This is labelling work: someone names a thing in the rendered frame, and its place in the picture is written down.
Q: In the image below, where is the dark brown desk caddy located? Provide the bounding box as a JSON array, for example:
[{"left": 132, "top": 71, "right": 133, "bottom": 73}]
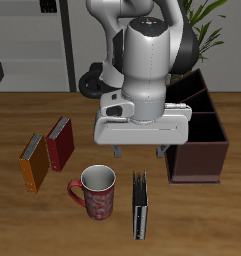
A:
[{"left": 163, "top": 68, "right": 231, "bottom": 186}]

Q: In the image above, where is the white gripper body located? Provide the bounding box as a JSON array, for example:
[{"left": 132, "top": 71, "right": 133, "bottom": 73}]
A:
[{"left": 93, "top": 102, "right": 193, "bottom": 146}]

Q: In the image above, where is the green pot plant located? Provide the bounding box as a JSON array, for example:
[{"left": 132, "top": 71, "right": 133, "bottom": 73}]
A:
[{"left": 170, "top": 0, "right": 229, "bottom": 84}]

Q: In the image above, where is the orange book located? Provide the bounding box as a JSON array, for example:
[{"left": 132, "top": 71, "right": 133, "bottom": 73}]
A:
[{"left": 18, "top": 133, "right": 51, "bottom": 194}]

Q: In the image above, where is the red book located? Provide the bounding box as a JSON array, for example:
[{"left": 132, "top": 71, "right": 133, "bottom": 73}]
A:
[{"left": 45, "top": 115, "right": 76, "bottom": 173}]

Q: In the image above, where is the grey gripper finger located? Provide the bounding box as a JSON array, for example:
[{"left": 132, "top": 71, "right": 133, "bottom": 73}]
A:
[
  {"left": 111, "top": 144, "right": 123, "bottom": 159},
  {"left": 155, "top": 144, "right": 171, "bottom": 159}
]

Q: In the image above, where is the grey shelf unit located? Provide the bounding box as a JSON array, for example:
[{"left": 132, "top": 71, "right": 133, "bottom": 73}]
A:
[{"left": 0, "top": 0, "right": 77, "bottom": 93}]

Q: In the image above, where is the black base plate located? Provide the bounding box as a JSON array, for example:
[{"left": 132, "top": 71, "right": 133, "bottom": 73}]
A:
[{"left": 78, "top": 61, "right": 110, "bottom": 100}]

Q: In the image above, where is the red patterned mug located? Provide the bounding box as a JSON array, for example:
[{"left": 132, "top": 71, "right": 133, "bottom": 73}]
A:
[{"left": 66, "top": 164, "right": 117, "bottom": 221}]

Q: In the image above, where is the black striped book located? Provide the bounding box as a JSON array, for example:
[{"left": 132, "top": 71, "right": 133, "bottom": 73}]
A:
[{"left": 131, "top": 170, "right": 149, "bottom": 241}]

